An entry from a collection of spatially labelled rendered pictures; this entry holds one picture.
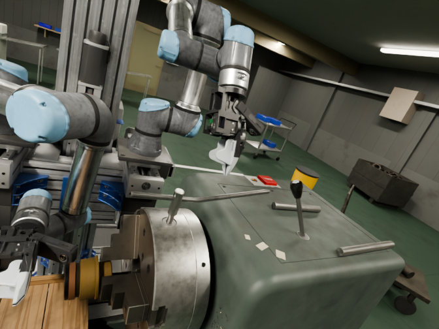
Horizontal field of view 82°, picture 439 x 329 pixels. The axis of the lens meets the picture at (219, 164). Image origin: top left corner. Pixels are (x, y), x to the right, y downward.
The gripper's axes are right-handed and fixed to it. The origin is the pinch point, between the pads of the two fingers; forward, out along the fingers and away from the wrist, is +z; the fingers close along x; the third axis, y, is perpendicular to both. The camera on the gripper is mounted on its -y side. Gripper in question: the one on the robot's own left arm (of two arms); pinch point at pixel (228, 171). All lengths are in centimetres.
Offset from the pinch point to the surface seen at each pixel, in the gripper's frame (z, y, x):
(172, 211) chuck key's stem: 10.6, 14.1, 0.9
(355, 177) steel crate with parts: -18, -565, -314
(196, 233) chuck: 15.3, 7.9, 1.8
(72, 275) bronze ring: 25.7, 31.7, -5.2
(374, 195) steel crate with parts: 18, -549, -256
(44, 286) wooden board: 39, 37, -30
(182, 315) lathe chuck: 30.6, 11.4, 7.5
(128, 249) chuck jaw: 21.8, 20.5, -8.1
